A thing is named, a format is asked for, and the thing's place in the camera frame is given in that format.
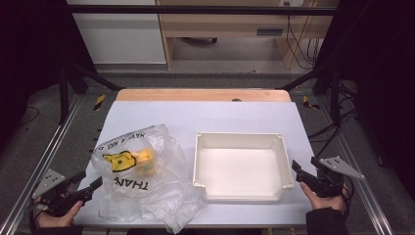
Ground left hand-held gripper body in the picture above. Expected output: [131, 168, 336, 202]
[27, 168, 86, 217]

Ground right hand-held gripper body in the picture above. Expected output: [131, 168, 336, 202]
[309, 156, 366, 199]

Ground white plastic bin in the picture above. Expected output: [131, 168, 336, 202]
[192, 131, 296, 203]

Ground yellow drink carton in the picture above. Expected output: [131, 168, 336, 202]
[130, 148, 156, 175]

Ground clear printed plastic bag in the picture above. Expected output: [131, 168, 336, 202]
[90, 123, 208, 234]

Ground person's right hand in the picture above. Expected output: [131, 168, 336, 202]
[299, 180, 348, 212]

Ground person's left hand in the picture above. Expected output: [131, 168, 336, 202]
[35, 199, 84, 228]

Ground yellow black tape strip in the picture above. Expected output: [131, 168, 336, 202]
[92, 93, 107, 112]
[301, 95, 321, 111]

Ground white table mat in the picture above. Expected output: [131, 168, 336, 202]
[72, 100, 319, 228]

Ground wooden table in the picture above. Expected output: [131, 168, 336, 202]
[115, 88, 292, 103]

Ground black curtain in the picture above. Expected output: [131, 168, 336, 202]
[0, 0, 96, 148]
[314, 0, 415, 197]

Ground white cabinet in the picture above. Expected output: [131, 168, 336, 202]
[67, 0, 167, 66]

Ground light wooden desk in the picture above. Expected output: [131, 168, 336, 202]
[156, 0, 341, 71]

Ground aluminium rail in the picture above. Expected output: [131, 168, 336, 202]
[0, 94, 84, 235]
[317, 94, 395, 235]

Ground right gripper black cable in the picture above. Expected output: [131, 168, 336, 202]
[341, 174, 356, 219]

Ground black floor cables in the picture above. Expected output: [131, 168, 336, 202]
[307, 81, 360, 158]

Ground thin black floor cable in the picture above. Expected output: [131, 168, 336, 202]
[18, 106, 41, 126]

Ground black frame strut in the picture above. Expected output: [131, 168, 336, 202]
[58, 62, 126, 125]
[275, 63, 342, 125]

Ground hanging black cables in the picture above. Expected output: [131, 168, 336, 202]
[285, 14, 322, 71]

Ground black horizontal frame bar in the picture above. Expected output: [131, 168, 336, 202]
[65, 4, 339, 17]

